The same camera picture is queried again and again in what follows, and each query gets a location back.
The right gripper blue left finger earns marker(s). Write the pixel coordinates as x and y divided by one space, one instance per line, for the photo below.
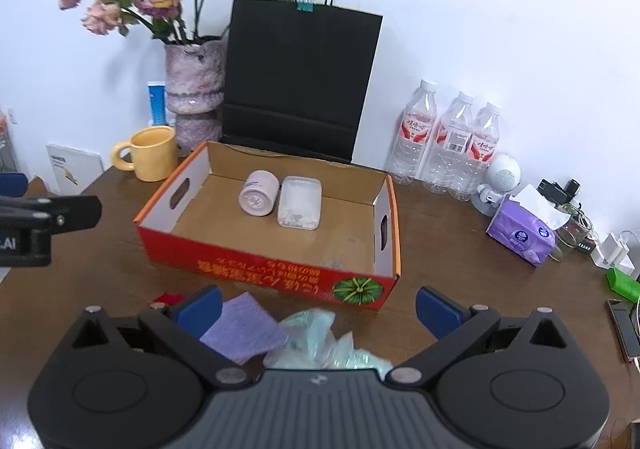
197 312

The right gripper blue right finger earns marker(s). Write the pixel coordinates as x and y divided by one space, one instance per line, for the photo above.
440 315

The red artificial rose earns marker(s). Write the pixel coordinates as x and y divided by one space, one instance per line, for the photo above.
166 300

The purple knitted pouch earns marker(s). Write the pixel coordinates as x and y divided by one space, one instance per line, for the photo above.
244 330

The iridescent plastic wrap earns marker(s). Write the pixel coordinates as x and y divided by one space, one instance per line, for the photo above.
311 345

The green plastic object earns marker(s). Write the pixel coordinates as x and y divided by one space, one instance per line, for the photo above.
623 285

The purple tissue pack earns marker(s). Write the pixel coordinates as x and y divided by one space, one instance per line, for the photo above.
526 224

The pink round jar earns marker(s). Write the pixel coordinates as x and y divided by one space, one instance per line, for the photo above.
259 193

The red cardboard box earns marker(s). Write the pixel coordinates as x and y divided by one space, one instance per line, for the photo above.
194 221

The yellow mug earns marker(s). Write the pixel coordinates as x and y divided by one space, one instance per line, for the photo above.
151 153

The white plastic container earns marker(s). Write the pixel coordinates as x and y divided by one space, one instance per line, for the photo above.
300 203

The white robot toy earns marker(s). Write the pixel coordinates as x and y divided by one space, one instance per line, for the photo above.
500 179

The water bottle left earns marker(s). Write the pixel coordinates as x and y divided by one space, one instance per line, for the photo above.
415 128

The water bottle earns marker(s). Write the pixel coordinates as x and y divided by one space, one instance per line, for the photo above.
452 137
415 128
482 146

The small glass jar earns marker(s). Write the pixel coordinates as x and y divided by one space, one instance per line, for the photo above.
574 231

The black adapter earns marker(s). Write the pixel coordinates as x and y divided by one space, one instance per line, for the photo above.
559 195

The white charger plug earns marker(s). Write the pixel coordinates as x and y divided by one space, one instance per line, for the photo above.
613 252

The water bottle right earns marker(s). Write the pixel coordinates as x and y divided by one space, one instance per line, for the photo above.
482 146

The blue white tube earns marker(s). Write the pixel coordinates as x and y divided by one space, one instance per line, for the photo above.
156 92

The smartphone on table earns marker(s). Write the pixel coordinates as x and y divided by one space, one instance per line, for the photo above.
626 326

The water bottle middle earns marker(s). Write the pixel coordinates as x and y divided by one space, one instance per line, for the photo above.
452 137

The purple ceramic vase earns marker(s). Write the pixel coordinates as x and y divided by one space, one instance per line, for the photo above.
194 87

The black paper bag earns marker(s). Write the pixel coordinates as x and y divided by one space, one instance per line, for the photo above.
296 82

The green binder clip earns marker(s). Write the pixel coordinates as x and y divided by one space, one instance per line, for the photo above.
305 7

